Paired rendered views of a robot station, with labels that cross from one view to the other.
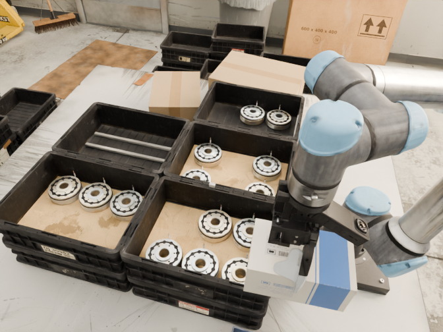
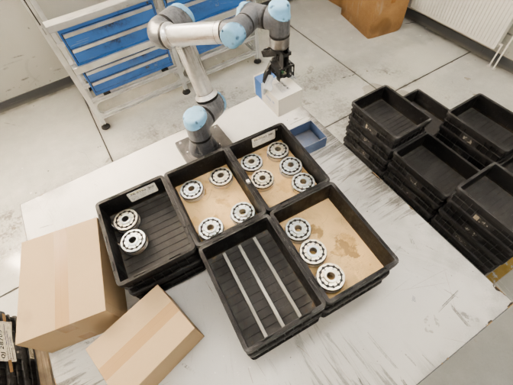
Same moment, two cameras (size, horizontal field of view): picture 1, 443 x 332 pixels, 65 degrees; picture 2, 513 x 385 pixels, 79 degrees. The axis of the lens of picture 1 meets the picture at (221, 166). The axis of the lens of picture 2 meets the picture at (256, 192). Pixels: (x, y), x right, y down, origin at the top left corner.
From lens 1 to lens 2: 1.34 m
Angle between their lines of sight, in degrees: 69
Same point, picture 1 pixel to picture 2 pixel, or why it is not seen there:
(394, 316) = (226, 122)
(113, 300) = not seen: hidden behind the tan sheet
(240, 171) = (207, 204)
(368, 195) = (193, 115)
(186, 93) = (142, 318)
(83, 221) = (331, 243)
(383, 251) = (220, 104)
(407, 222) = (208, 88)
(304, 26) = not seen: outside the picture
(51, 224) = (352, 257)
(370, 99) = (251, 9)
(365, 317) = (236, 129)
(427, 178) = not seen: hidden behind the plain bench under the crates
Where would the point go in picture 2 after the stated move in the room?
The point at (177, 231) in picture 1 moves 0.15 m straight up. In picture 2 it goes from (282, 195) to (282, 174)
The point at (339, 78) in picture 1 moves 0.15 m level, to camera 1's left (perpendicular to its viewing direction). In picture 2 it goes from (245, 19) to (275, 37)
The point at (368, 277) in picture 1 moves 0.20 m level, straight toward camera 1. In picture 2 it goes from (217, 131) to (253, 130)
